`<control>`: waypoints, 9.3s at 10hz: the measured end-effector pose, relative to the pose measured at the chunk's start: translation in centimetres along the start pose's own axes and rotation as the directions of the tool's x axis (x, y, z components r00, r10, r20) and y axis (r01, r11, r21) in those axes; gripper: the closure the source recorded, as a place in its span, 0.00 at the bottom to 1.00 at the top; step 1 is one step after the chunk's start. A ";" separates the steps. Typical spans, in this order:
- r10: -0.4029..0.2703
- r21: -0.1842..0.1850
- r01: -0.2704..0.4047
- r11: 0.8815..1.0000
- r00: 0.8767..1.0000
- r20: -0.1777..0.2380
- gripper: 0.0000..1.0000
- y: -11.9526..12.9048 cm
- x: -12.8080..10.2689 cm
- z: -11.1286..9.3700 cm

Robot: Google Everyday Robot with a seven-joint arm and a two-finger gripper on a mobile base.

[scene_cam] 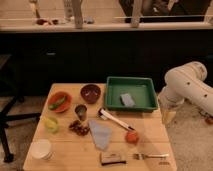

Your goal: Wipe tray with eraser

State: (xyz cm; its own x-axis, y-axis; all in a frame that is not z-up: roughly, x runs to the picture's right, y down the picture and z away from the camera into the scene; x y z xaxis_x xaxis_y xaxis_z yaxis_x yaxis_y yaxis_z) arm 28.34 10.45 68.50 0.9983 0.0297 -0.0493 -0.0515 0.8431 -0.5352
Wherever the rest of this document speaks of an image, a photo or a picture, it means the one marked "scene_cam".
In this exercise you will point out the small metal cup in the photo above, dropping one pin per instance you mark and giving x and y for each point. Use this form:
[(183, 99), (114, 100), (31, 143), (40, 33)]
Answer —
[(81, 112)]

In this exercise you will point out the green plastic tray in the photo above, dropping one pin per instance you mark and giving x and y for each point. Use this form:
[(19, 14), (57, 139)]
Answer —
[(140, 89)]

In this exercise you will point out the white paper cup stack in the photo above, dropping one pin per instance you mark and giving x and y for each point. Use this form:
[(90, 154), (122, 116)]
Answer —
[(41, 149)]

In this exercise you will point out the black office chair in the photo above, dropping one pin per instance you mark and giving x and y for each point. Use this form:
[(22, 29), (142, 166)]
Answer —
[(4, 116)]

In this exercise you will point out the yellow green cup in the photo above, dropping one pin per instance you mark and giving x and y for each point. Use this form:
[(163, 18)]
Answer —
[(51, 124)]

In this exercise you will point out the silver fork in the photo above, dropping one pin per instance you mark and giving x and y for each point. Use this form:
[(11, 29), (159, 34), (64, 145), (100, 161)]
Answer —
[(140, 156)]

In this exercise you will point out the dark red grape bunch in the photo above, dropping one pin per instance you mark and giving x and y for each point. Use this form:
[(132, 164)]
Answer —
[(78, 128)]

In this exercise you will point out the green pepper in bowl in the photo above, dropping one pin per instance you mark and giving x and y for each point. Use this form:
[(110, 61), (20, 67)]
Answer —
[(60, 103)]

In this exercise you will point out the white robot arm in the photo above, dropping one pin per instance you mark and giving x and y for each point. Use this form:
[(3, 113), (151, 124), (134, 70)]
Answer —
[(185, 82)]

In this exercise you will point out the white handled brush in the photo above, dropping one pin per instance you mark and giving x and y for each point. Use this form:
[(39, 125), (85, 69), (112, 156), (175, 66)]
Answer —
[(104, 114)]

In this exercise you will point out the red tomato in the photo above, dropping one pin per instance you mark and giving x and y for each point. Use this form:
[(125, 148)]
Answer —
[(132, 137)]

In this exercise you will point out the orange bowl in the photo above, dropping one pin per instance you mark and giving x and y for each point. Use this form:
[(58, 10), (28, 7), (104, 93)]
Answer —
[(57, 96)]

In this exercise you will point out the dark red bowl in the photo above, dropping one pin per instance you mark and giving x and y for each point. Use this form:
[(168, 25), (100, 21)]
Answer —
[(90, 93)]

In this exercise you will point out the grey blue cloth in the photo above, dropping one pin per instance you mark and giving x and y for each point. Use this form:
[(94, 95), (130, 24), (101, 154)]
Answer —
[(101, 134)]

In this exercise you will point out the grey sponge in tray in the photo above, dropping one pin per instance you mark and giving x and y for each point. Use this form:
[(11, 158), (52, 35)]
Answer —
[(127, 100)]

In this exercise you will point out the dark cabinet counter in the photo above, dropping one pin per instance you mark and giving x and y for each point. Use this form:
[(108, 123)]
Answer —
[(40, 56)]

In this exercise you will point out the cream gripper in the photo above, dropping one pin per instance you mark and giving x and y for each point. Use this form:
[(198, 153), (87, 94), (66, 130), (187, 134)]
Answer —
[(167, 116)]

